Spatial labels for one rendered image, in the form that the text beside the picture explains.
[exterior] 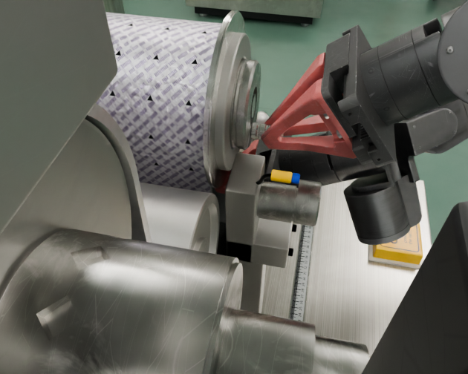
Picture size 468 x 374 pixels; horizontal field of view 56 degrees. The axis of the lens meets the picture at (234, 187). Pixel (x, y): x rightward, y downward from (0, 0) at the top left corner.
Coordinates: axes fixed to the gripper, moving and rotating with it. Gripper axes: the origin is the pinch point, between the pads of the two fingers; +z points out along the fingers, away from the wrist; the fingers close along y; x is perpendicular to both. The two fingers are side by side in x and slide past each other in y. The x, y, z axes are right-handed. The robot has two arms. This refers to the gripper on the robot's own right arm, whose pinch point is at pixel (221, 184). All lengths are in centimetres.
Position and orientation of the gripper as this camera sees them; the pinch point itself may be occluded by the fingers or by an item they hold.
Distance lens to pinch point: 54.3
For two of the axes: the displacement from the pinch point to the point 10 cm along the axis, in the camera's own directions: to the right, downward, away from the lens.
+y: 2.0, -7.0, 6.8
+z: -8.6, 2.1, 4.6
